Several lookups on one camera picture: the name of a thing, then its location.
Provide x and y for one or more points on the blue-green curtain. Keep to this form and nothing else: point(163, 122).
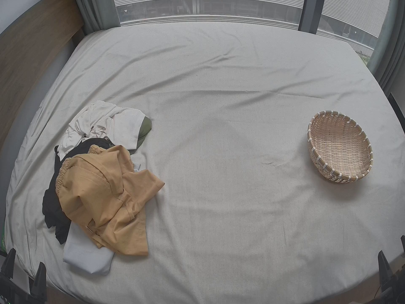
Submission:
point(392, 49)
point(95, 5)

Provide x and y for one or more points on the green garment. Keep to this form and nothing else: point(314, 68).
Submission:
point(145, 128)

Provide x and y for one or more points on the pale grey garment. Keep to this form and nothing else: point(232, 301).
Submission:
point(85, 258)

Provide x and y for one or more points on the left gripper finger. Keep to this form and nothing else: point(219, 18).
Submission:
point(9, 264)
point(40, 282)

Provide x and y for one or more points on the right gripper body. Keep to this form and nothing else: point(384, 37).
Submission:
point(392, 291)

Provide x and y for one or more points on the bed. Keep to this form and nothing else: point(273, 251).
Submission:
point(237, 106)

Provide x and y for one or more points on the white garment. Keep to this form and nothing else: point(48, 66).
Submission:
point(95, 119)

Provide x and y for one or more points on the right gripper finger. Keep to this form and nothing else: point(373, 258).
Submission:
point(403, 249)
point(384, 269)

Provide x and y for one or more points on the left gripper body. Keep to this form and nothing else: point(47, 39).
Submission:
point(12, 291)

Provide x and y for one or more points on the tan shorts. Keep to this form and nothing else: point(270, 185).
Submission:
point(104, 195)

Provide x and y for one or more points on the black garment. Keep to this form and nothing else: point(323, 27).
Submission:
point(52, 207)

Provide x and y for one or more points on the round woven basket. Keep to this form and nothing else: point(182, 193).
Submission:
point(338, 144)

